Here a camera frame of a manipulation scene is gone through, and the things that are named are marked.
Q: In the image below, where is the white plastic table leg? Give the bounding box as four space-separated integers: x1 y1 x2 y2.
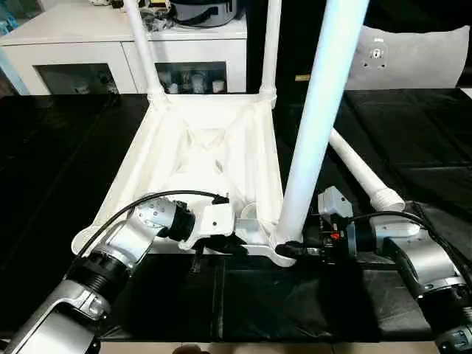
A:
328 127 406 215
271 0 369 255
122 0 169 108
258 0 282 108

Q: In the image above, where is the white plastic table top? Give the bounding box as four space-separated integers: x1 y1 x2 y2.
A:
72 92 296 266

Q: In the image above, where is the black work mat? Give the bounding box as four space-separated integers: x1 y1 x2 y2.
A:
0 88 472 344

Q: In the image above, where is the grey cushion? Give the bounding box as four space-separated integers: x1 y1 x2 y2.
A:
347 24 471 91

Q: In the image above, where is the black cabinet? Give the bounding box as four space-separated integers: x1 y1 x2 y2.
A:
247 0 369 93

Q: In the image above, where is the dark gear on cabinet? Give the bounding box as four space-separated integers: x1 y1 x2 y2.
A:
140 0 244 30

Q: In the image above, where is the white cabinet with glass doors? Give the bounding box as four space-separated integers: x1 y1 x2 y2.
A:
0 0 248 95

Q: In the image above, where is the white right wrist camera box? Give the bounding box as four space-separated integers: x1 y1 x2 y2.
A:
317 187 355 220

